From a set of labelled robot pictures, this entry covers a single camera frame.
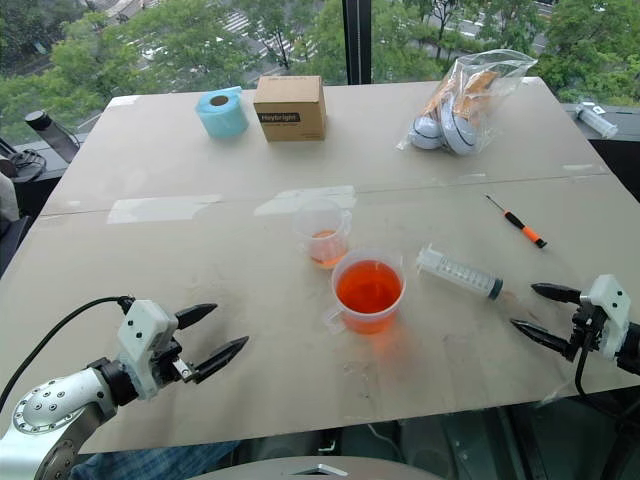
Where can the white disc with black stripe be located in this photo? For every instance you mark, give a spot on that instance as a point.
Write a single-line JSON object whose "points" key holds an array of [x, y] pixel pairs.
{"points": [[462, 130]]}

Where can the grey rounded shape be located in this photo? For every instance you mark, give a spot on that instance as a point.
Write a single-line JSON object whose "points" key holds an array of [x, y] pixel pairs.
{"points": [[280, 470]]}

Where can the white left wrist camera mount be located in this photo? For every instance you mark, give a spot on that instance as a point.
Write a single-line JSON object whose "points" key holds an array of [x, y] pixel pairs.
{"points": [[142, 325]]}

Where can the clear plastic tube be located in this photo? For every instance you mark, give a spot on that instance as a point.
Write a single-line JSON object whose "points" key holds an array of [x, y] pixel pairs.
{"points": [[597, 122]]}

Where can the blue denim trouser leg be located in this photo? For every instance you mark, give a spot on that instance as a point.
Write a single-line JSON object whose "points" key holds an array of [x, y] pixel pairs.
{"points": [[150, 460]]}

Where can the black window frame post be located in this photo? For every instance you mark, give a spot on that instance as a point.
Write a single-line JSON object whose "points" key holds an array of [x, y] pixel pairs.
{"points": [[357, 40]]}

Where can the clear tape patch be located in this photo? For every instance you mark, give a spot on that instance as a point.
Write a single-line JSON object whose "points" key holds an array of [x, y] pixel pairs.
{"points": [[300, 199], [160, 207]]}

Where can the white ball with black stripe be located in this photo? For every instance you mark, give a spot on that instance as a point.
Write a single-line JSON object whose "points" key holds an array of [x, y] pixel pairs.
{"points": [[426, 134]]}

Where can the large cup orange liquid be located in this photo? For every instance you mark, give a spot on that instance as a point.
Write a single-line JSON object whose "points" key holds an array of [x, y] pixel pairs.
{"points": [[370, 300]]}

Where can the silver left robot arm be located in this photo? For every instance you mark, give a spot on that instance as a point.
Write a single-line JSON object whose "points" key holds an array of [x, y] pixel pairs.
{"points": [[50, 405]]}

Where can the brown cardboard box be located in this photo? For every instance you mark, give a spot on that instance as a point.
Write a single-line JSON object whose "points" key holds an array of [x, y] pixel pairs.
{"points": [[290, 107]]}

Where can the grey cloth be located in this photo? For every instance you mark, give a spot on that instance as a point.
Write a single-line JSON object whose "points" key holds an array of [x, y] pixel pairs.
{"points": [[7, 202]]}

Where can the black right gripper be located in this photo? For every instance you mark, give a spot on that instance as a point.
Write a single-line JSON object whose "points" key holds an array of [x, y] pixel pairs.
{"points": [[582, 330]]}

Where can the small clear measuring cup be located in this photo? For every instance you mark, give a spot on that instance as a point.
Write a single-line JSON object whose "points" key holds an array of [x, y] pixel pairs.
{"points": [[320, 240]]}

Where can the large clear plastic syringe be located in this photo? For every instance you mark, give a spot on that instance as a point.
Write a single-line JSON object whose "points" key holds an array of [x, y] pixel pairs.
{"points": [[460, 272]]}

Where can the clear plastic zip bag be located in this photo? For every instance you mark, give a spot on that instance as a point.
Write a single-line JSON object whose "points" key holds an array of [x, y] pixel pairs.
{"points": [[495, 75]]}

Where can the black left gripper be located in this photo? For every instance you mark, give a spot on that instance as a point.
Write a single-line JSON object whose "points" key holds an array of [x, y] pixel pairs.
{"points": [[167, 362]]}

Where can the blue paper roll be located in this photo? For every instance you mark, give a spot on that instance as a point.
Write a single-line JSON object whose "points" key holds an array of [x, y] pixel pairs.
{"points": [[222, 117]]}

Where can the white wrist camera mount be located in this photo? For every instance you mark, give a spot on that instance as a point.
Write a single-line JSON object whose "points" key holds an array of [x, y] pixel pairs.
{"points": [[607, 300], [142, 325]]}

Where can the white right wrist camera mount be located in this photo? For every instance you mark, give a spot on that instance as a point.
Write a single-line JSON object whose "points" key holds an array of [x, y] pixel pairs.
{"points": [[607, 300]]}

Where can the black bottle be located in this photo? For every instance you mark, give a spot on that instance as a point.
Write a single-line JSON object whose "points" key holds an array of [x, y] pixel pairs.
{"points": [[52, 135]]}

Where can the orange black screwdriver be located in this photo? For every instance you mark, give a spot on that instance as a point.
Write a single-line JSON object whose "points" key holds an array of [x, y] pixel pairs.
{"points": [[525, 231]]}

